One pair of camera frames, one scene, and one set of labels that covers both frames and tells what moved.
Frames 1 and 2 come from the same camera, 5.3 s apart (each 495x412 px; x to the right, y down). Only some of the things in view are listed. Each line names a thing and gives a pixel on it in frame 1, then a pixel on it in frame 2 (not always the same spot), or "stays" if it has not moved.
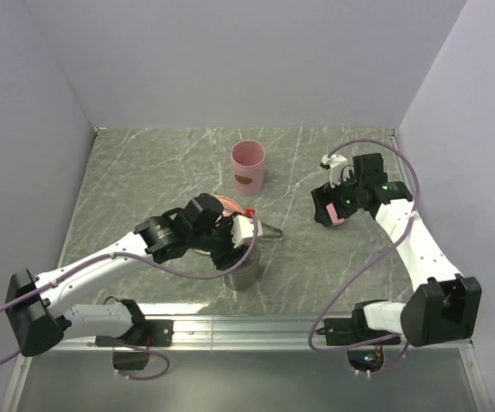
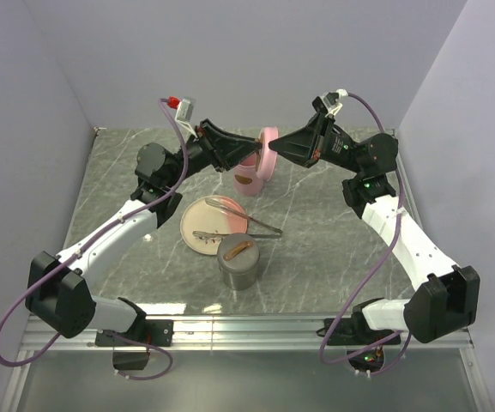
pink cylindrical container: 248,166 stays
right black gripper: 326,195 → 302,147
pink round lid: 333,215 → 268,157
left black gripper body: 219,242 → 201,156
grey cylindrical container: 245,276 stays
